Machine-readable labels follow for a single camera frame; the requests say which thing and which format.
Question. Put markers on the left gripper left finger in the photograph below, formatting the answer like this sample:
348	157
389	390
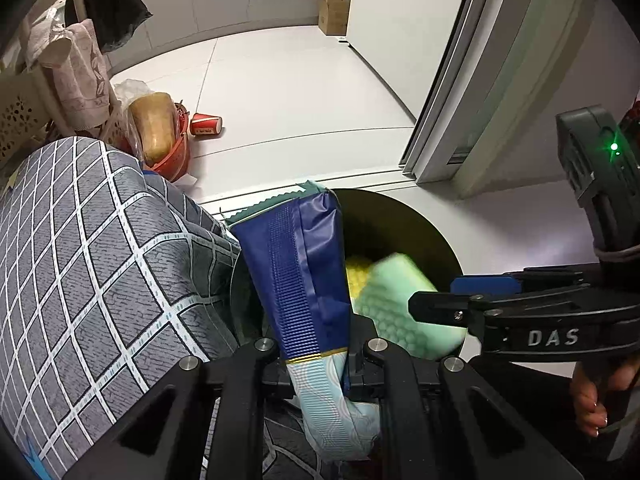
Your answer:
199	418

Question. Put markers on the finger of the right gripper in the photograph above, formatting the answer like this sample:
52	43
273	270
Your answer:
486	284
438	308

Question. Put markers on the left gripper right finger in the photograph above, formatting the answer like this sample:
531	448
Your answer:
441	419

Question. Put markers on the green sponge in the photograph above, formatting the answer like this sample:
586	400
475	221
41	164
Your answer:
402	278

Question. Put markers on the yellow sponge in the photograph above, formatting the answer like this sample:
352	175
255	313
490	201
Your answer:
366	287

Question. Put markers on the dark blue foil bag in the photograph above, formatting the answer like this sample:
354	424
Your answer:
292	244

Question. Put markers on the person's right hand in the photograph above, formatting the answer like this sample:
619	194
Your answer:
588	393

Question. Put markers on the black trash bin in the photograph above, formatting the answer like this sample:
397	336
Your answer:
375	226

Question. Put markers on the grey checked tablecloth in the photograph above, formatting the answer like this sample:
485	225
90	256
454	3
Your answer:
109	276

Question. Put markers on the red plastic basket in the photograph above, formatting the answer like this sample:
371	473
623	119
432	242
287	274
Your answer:
174	164

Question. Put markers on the white refrigerator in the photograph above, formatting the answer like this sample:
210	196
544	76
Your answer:
404	42

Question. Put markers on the cardboard box on floor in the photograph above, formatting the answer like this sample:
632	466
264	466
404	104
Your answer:
333	17

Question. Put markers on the red paper cup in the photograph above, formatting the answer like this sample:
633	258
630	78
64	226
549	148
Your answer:
206	125

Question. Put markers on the beige plastic storage rack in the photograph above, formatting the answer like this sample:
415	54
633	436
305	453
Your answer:
29	101

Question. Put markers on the pink hanging towel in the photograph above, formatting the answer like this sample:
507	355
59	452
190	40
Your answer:
80	76

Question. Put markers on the black hanging bag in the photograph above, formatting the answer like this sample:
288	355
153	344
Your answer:
115	21

